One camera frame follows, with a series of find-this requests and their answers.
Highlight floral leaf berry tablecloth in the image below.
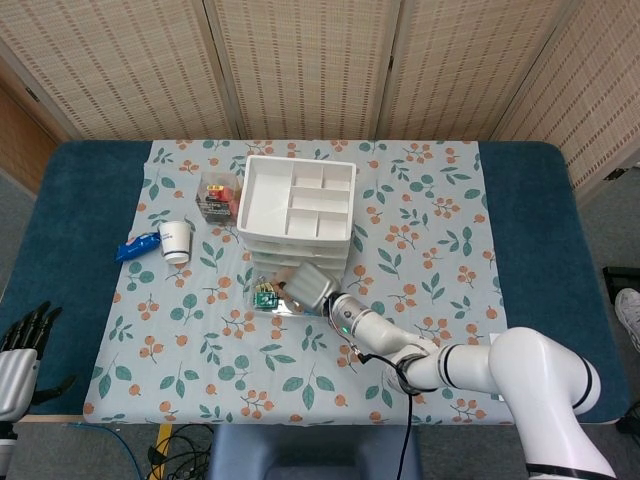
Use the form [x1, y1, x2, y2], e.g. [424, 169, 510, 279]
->
[82, 139, 511, 426]

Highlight clear plastic box with toys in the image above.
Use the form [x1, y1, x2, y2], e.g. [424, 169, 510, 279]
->
[195, 171, 246, 225]

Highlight black floor cables bundle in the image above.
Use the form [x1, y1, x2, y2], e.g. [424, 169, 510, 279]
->
[148, 424, 217, 480]

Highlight white drawer organizer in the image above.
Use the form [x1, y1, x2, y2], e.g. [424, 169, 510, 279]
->
[236, 154, 357, 278]

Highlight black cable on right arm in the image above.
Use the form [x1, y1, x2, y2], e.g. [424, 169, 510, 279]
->
[349, 344, 432, 480]

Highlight clear drawer with handle tab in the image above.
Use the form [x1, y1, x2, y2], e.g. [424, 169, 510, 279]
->
[247, 266, 347, 319]

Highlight blue floor cable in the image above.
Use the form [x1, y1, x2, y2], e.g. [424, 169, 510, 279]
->
[66, 422, 140, 480]

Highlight woven rattan folding screen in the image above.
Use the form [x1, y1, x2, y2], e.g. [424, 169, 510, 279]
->
[0, 0, 640, 206]

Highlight brown wooden door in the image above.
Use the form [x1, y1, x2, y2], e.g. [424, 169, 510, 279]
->
[0, 82, 61, 199]

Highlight black stand foot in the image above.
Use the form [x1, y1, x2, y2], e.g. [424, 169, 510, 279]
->
[601, 265, 640, 301]

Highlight left robot hand black silver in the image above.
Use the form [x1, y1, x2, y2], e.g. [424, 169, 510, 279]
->
[0, 301, 78, 419]

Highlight white paper cup blue stripe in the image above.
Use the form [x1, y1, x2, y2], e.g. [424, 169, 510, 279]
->
[158, 220, 194, 266]

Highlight right robot hand black silver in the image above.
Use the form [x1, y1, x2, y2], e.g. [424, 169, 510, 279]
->
[282, 263, 338, 312]

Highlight teal table cover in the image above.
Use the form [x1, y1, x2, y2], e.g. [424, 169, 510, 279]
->
[0, 139, 632, 426]

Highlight blue snack packet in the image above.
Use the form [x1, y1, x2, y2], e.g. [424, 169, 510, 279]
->
[115, 232, 163, 264]

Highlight white sneaker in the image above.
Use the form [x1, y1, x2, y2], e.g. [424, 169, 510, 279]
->
[614, 287, 640, 351]

